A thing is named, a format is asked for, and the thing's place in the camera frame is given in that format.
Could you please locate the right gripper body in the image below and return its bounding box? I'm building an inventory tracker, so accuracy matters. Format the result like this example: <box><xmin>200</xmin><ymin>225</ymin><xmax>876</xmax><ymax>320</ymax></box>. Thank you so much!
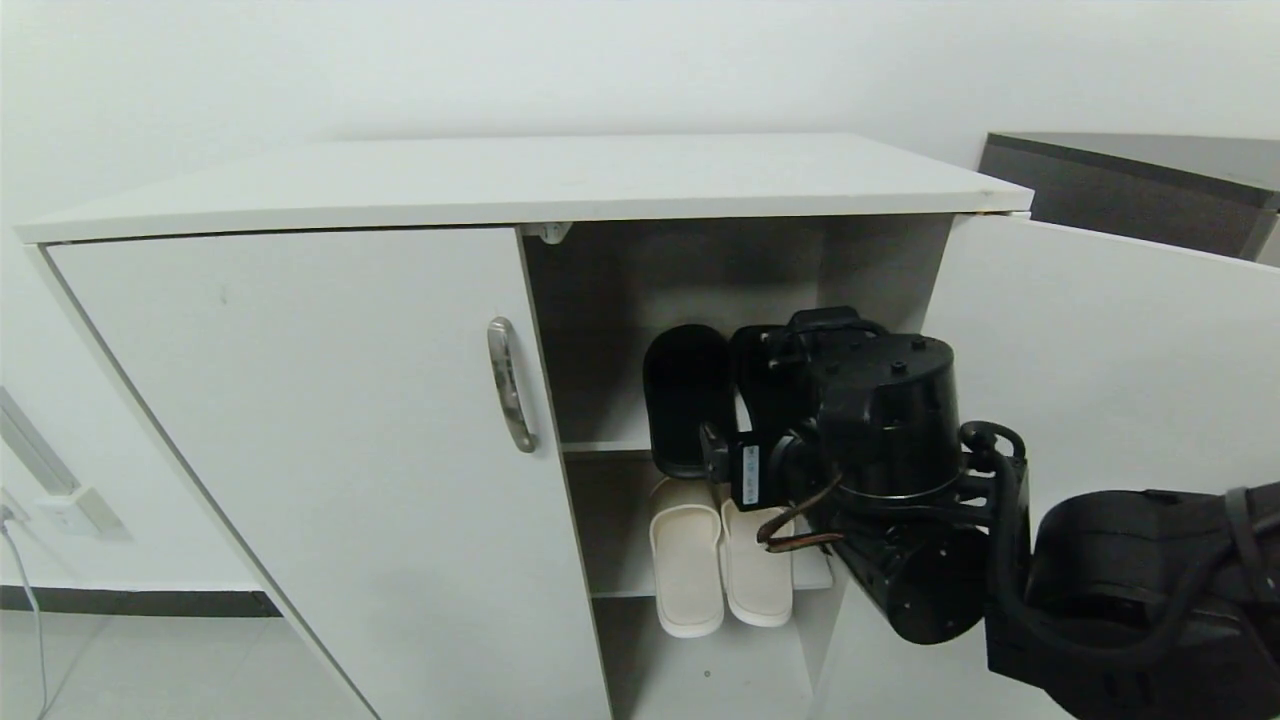
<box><xmin>732</xmin><ymin>306</ymin><xmax>889</xmax><ymax>453</ymax></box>

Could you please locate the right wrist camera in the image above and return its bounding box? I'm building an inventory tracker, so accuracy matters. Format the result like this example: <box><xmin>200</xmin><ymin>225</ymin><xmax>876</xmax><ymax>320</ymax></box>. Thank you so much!
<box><xmin>699</xmin><ymin>422</ymin><xmax>798</xmax><ymax>513</ymax></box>

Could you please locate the white wall socket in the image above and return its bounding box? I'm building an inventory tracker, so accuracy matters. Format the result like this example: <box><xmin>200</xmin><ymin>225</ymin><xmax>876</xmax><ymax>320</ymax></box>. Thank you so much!
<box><xmin>37</xmin><ymin>486</ymin><xmax>127</xmax><ymax>542</ymax></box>

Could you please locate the white cable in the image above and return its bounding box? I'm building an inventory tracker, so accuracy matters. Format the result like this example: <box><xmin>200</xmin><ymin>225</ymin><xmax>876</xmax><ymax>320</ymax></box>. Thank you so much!
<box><xmin>0</xmin><ymin>505</ymin><xmax>51</xmax><ymax>720</ymax></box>

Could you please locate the black slipper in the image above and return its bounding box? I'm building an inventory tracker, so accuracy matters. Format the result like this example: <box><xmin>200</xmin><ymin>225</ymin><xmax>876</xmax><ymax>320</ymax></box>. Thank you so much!
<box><xmin>643</xmin><ymin>323</ymin><xmax>738</xmax><ymax>480</ymax></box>

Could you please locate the black cable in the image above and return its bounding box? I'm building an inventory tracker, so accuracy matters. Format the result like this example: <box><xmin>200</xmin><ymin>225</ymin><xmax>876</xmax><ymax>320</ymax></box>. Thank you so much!
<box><xmin>958</xmin><ymin>420</ymin><xmax>1033</xmax><ymax>626</ymax></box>

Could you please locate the white wall cable duct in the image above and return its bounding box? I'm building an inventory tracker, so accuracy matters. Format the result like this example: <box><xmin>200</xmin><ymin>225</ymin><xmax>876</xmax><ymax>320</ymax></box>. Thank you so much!
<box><xmin>0</xmin><ymin>387</ymin><xmax>82</xmax><ymax>499</ymax></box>

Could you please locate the brown cable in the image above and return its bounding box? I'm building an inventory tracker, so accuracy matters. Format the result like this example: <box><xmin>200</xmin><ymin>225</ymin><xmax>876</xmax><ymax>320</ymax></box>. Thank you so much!
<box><xmin>756</xmin><ymin>474</ymin><xmax>847</xmax><ymax>554</ymax></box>

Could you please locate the white cabinet door with handle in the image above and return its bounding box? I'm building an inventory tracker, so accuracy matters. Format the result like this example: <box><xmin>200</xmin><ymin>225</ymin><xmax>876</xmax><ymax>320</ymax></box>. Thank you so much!
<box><xmin>45</xmin><ymin>228</ymin><xmax>613</xmax><ymax>720</ymax></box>

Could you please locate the white cabinet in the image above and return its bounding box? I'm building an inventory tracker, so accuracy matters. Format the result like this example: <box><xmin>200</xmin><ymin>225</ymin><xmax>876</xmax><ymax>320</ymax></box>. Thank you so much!
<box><xmin>15</xmin><ymin>133</ymin><xmax>1036</xmax><ymax>720</ymax></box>

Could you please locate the white slipper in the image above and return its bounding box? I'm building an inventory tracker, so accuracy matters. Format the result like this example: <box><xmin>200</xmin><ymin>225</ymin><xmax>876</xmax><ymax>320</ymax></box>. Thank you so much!
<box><xmin>719</xmin><ymin>497</ymin><xmax>797</xmax><ymax>629</ymax></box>
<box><xmin>649</xmin><ymin>503</ymin><xmax>726</xmax><ymax>639</ymax></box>

